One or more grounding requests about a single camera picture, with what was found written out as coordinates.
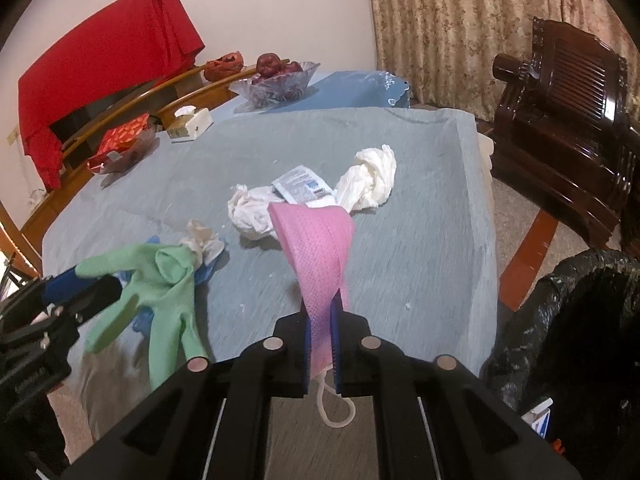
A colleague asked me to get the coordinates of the small crumpled beige tissue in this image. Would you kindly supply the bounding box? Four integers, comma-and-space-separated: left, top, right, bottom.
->
182, 219, 226, 263

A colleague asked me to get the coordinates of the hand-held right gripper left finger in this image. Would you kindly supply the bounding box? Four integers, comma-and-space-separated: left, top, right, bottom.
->
60, 309, 312, 480

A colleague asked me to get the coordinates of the floral beige curtain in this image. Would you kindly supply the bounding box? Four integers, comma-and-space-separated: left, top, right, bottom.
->
365, 0, 636, 123

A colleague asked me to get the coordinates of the black television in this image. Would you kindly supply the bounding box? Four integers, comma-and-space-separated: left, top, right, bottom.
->
49, 72, 176, 143

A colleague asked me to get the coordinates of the scalloped white blue table cover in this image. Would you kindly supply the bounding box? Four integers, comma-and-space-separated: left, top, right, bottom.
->
477, 132, 496, 173

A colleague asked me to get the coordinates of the glass fruit bowl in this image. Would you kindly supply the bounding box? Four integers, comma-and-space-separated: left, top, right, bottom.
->
229, 61, 321, 107

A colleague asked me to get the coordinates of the red plastic bag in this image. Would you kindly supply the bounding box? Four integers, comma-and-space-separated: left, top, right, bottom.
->
202, 51, 244, 82

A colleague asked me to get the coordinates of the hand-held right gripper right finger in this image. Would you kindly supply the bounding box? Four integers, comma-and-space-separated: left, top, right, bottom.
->
330, 292, 583, 480

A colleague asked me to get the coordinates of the black-lined trash bin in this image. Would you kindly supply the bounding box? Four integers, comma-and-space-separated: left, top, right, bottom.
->
480, 247, 640, 480

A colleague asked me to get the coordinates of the red cloth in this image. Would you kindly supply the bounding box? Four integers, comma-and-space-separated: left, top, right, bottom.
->
17, 0, 206, 191

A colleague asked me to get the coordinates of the blue tablecloth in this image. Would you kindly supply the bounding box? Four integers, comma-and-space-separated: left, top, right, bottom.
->
235, 70, 412, 116

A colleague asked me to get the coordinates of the white blue carton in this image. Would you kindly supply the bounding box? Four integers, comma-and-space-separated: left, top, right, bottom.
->
522, 397, 553, 436

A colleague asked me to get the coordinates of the twisted white tissue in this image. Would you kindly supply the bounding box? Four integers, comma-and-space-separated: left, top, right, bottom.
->
334, 144, 398, 211

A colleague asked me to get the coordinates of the red packet in glass dish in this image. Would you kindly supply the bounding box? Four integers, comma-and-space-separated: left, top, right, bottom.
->
87, 112, 151, 171

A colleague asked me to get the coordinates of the wooden television cabinet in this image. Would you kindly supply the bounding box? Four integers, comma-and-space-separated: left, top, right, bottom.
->
0, 62, 261, 281

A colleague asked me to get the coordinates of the dark wooden armchair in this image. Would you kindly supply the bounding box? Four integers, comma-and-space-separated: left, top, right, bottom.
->
487, 16, 640, 251

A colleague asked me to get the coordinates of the small glass bowl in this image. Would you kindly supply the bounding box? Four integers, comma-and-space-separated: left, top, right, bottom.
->
87, 125, 160, 176

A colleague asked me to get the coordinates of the pink face mask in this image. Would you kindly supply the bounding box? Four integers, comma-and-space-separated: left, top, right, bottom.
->
267, 203, 357, 428

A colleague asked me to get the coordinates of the white tissue box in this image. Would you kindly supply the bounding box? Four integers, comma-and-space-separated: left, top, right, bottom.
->
166, 105, 213, 142

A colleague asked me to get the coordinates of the crumpled white tissue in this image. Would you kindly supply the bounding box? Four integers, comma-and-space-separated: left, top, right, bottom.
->
227, 184, 288, 241

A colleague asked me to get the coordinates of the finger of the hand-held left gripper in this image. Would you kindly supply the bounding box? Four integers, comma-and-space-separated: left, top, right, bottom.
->
52, 279, 123, 331
42, 271, 83, 306

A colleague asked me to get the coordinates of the green rubber glove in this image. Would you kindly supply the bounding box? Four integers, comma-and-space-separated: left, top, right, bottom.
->
75, 242, 206, 391

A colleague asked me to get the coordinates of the white blue printed packet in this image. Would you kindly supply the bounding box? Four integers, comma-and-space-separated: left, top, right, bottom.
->
271, 165, 337, 207

